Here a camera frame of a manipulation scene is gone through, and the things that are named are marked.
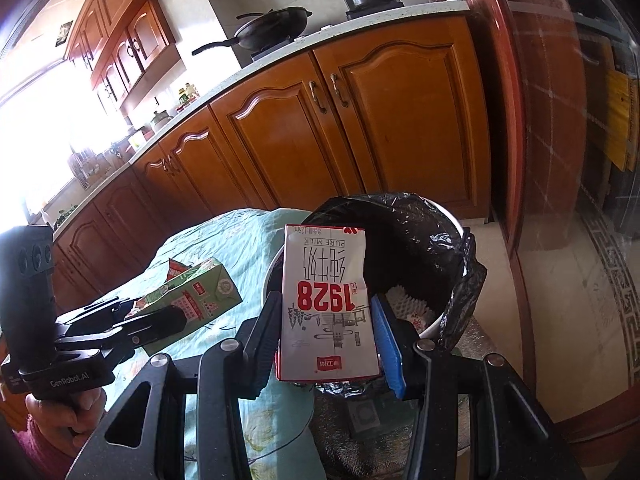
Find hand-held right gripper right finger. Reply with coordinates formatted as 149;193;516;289
368;293;587;480

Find green leafy plant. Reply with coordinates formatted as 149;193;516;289
52;203;79;229

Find black wok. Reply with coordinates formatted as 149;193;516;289
191;6;314;57

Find row of condiment bottles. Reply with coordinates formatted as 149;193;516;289
175;82;201;107

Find white kitchen countertop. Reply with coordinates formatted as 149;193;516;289
49;0;472;242

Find wooden framed glass door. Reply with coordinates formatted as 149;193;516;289
472;0;640;438

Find person's left hand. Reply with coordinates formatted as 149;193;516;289
24;386;109;442

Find wooden upper cabinets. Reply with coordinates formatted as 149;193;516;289
64;0;179;117

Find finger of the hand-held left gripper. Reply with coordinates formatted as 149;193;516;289
113;304;187;352
102;296;151;319

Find wooden cabinets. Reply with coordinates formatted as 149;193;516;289
49;14;495;312
64;0;179;117

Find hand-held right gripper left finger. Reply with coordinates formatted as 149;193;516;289
65;290;286;480

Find yellow board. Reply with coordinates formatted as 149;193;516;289
599;68;640;172

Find teal floral tablecloth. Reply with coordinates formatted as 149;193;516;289
127;207;317;480

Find gas stove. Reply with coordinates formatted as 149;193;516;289
249;0;407;62

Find silver quilted cover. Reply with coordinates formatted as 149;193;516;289
309;320;482;480

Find white milk carton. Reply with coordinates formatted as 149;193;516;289
273;223;382;383

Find white foam fruit net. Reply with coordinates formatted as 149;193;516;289
388;283;434;319

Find dish rack with utensils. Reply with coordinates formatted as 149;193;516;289
67;137;132;189

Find wooden lower cabinets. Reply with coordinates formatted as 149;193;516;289
49;14;495;312

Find white trash bin black bag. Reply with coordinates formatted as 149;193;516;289
299;191;489;397

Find person's left forearm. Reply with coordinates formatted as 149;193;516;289
14;417;76;480

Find green milk carton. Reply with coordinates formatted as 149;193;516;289
132;257;245;357

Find kitchen window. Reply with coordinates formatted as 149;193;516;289
0;44;137;233

